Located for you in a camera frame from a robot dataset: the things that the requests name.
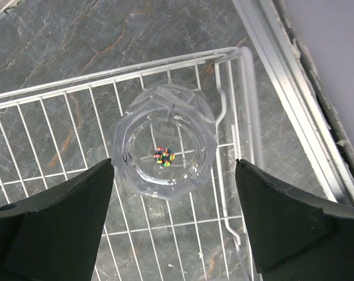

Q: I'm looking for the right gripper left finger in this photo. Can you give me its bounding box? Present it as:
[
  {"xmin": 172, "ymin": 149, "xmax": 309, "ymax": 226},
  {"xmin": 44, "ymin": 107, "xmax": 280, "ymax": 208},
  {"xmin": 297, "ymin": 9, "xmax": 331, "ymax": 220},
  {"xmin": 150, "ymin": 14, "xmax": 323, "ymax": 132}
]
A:
[{"xmin": 0, "ymin": 159, "xmax": 114, "ymax": 280}]

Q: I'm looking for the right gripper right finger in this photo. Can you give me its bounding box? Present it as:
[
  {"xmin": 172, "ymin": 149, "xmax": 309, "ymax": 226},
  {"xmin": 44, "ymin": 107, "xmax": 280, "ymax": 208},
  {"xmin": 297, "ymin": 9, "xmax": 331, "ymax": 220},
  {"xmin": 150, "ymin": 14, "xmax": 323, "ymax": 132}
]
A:
[{"xmin": 235, "ymin": 159, "xmax": 354, "ymax": 280}]

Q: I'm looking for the clear cup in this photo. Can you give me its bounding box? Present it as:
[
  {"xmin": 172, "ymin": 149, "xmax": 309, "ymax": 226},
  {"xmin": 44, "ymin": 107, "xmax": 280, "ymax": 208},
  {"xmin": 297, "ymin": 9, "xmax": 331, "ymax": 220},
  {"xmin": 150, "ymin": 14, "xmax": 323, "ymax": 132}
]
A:
[{"xmin": 112, "ymin": 80, "xmax": 218, "ymax": 200}]

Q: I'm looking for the white wire dish rack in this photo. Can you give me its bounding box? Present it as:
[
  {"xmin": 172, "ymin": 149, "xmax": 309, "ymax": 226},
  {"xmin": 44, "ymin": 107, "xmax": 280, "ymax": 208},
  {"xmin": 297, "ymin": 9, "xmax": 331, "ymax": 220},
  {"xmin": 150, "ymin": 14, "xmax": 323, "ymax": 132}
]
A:
[{"xmin": 0, "ymin": 47, "xmax": 263, "ymax": 280}]

